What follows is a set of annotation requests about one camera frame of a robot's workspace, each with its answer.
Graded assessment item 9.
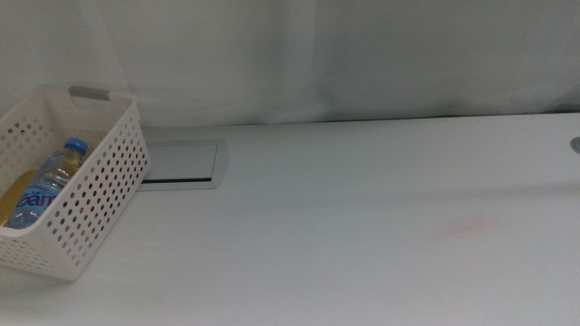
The red drink can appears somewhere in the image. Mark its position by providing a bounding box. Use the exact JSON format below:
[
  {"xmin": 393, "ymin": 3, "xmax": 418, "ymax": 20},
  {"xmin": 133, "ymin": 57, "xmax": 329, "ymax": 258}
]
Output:
[{"xmin": 67, "ymin": 144, "xmax": 126, "ymax": 214}]

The clear water bottle blue cap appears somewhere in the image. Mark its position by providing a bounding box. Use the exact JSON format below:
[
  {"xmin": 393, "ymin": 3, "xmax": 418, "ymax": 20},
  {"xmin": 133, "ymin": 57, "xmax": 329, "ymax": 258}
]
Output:
[{"xmin": 6, "ymin": 137, "xmax": 90, "ymax": 230}]

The yellow tea bottle white cap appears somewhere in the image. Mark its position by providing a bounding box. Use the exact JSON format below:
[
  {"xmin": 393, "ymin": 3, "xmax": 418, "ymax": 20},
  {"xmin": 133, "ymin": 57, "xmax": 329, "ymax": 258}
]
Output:
[{"xmin": 0, "ymin": 151, "xmax": 85, "ymax": 227}]

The white backdrop curtain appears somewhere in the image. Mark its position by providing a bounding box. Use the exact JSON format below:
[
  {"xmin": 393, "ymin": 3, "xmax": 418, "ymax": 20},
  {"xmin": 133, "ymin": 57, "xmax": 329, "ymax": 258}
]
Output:
[{"xmin": 0, "ymin": 0, "xmax": 580, "ymax": 128}]

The white perforated plastic basket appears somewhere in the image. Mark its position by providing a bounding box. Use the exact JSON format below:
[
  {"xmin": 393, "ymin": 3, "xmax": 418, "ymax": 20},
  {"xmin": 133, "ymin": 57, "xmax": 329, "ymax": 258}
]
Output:
[{"xmin": 0, "ymin": 84, "xmax": 151, "ymax": 283}]

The silver rectangular cable flap cover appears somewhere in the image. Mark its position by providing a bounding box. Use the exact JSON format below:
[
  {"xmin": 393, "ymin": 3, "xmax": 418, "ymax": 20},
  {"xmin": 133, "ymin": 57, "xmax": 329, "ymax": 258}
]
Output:
[{"xmin": 138, "ymin": 139, "xmax": 229, "ymax": 191}]

